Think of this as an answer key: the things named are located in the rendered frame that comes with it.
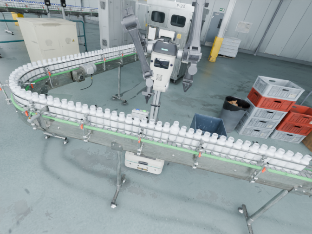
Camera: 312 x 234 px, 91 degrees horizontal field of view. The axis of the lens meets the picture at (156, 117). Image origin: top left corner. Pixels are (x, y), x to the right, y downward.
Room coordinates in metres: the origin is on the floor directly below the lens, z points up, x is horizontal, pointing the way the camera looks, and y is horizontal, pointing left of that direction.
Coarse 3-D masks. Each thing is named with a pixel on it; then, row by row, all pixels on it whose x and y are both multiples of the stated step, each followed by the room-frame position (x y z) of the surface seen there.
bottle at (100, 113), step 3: (99, 108) 0.96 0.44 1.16; (99, 111) 0.93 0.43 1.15; (102, 111) 0.96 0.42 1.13; (96, 114) 0.92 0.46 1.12; (99, 114) 0.92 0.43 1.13; (102, 114) 0.93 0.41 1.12; (96, 117) 0.93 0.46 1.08; (99, 120) 0.91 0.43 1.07; (102, 120) 0.92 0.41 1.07; (102, 123) 0.92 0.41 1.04; (99, 126) 0.91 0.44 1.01; (102, 126) 0.92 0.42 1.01
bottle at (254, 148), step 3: (255, 144) 0.87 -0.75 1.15; (258, 144) 0.86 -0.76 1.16; (249, 147) 0.86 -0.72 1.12; (252, 147) 0.85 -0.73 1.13; (255, 147) 0.84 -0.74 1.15; (258, 147) 0.84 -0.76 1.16; (249, 150) 0.84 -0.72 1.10; (252, 150) 0.83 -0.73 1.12; (255, 150) 0.83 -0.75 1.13; (246, 153) 0.85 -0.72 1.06; (249, 153) 0.83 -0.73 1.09; (246, 156) 0.84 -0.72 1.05; (249, 156) 0.83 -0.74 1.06; (252, 156) 0.82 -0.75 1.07; (243, 159) 0.84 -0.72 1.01; (246, 159) 0.83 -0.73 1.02
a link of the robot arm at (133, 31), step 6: (138, 24) 1.11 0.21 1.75; (126, 30) 1.10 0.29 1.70; (132, 30) 1.10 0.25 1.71; (132, 36) 1.11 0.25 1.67; (138, 36) 1.13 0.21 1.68; (138, 42) 1.12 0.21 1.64; (138, 48) 1.13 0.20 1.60; (138, 54) 1.14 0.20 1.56; (144, 54) 1.19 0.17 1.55; (144, 60) 1.15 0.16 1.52; (144, 66) 1.16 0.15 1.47; (144, 72) 1.18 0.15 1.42; (150, 72) 1.18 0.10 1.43
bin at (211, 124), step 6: (198, 114) 1.47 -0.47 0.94; (192, 120) 1.47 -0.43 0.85; (198, 120) 1.47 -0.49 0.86; (204, 120) 1.47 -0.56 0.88; (210, 120) 1.46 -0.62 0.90; (216, 120) 1.46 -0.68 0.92; (222, 120) 1.43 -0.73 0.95; (192, 126) 1.36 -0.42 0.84; (198, 126) 1.47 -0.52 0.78; (204, 126) 1.46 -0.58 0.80; (210, 126) 1.46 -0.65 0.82; (216, 126) 1.45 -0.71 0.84; (222, 126) 1.35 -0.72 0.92; (204, 132) 1.16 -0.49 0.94; (210, 132) 1.45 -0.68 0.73; (216, 132) 1.42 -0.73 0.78; (222, 132) 1.28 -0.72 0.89
